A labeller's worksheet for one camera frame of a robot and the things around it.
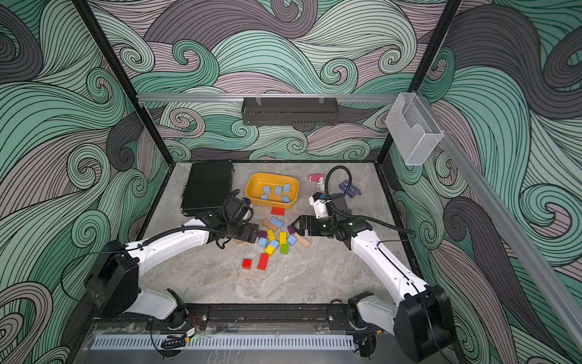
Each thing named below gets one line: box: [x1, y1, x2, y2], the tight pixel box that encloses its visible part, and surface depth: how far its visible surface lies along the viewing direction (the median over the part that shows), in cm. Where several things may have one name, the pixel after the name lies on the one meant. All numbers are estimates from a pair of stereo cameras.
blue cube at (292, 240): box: [287, 234, 298, 247], surface depth 91 cm
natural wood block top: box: [261, 219, 279, 233], surface depth 97 cm
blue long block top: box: [269, 216, 285, 230], surface depth 99 cm
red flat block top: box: [271, 207, 286, 217], surface depth 102 cm
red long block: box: [257, 253, 270, 271], surface depth 88 cm
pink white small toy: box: [308, 173, 326, 194], surface depth 112 cm
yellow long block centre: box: [278, 232, 288, 247], surface depth 94 cm
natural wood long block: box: [294, 232, 311, 248], surface depth 92 cm
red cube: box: [241, 258, 253, 270], surface depth 86 cm
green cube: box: [280, 243, 290, 255], surface depth 91 cm
